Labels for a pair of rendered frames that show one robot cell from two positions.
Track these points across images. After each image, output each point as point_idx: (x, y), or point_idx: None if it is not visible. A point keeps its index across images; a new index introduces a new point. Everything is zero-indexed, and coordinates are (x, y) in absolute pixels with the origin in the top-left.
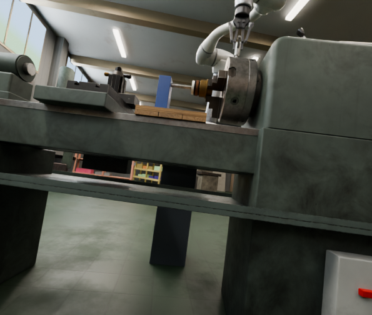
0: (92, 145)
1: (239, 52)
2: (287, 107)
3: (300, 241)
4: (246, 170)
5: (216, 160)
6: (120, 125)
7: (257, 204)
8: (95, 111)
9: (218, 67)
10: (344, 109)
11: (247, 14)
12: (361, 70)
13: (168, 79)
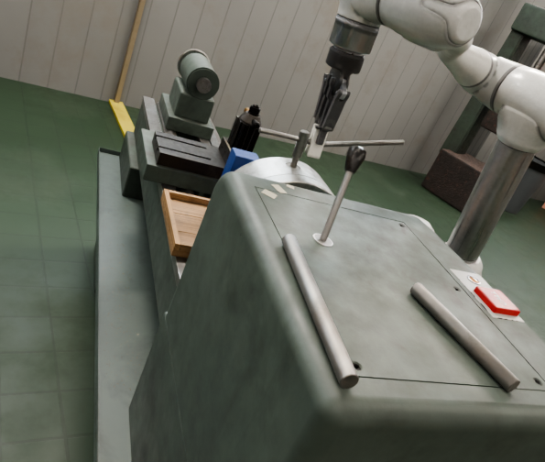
0: (147, 214)
1: (309, 150)
2: (180, 305)
3: None
4: None
5: (162, 314)
6: (158, 205)
7: (131, 402)
8: None
9: (498, 126)
10: (199, 380)
11: (335, 68)
12: (238, 331)
13: (233, 159)
